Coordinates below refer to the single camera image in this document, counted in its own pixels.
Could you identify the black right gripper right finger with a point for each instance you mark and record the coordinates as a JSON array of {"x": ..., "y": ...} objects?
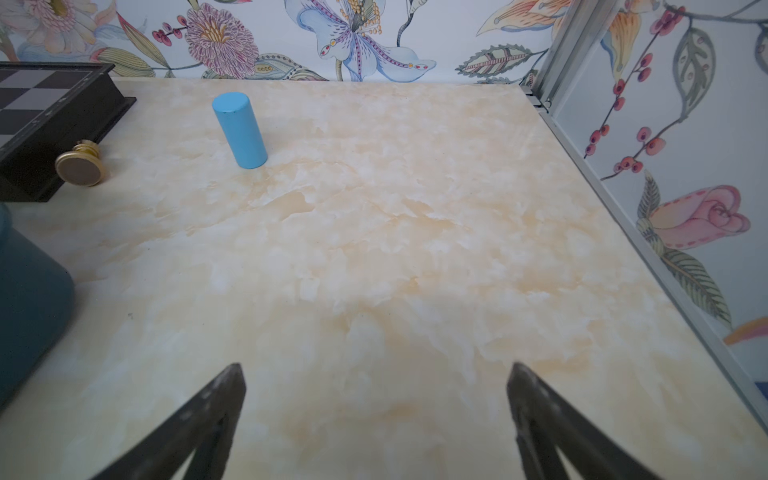
[{"x": 550, "y": 430}]

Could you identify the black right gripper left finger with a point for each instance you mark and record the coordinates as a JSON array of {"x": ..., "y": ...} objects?
[{"x": 200, "y": 434}]

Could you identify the dark teal storage bin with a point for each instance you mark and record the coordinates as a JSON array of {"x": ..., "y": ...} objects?
[{"x": 37, "y": 304}]

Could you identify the black chessboard box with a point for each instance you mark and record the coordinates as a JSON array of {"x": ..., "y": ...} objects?
[{"x": 46, "y": 109}]

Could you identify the gold chess piece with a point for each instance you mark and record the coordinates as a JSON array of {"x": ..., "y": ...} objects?
[{"x": 82, "y": 166}]

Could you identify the light blue cylinder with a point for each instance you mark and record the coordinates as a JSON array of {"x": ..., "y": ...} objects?
[{"x": 235, "y": 115}]

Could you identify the aluminium corner post right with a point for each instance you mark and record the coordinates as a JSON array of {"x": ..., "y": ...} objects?
[{"x": 583, "y": 27}]

